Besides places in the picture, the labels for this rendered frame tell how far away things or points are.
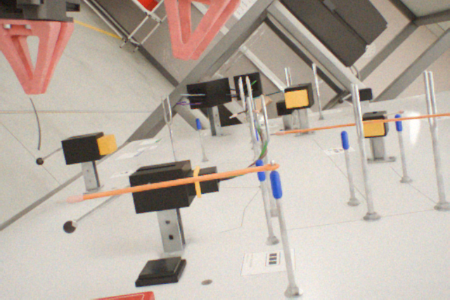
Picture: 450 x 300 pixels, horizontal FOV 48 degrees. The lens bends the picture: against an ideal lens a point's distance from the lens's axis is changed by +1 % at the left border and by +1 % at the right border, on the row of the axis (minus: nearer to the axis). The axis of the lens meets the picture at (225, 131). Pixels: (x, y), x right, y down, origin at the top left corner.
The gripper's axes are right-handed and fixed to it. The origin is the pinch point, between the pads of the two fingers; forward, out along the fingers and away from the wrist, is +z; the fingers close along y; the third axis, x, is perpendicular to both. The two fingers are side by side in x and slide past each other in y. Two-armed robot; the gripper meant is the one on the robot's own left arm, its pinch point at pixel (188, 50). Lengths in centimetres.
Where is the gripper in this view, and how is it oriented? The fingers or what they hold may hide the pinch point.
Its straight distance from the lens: 51.3
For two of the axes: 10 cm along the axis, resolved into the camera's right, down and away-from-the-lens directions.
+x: -9.6, -2.8, 0.7
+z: -2.7, 9.5, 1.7
